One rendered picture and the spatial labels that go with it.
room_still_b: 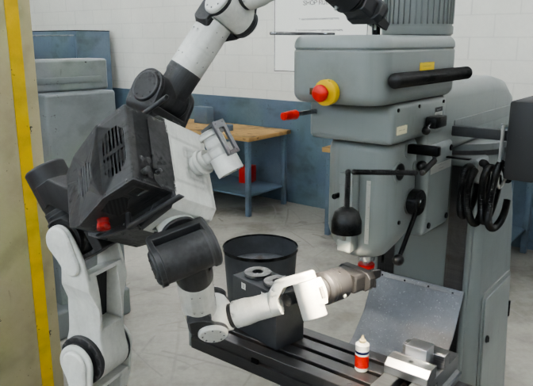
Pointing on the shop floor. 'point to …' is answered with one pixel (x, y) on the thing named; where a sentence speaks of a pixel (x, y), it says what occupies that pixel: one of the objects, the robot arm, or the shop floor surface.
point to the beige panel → (23, 212)
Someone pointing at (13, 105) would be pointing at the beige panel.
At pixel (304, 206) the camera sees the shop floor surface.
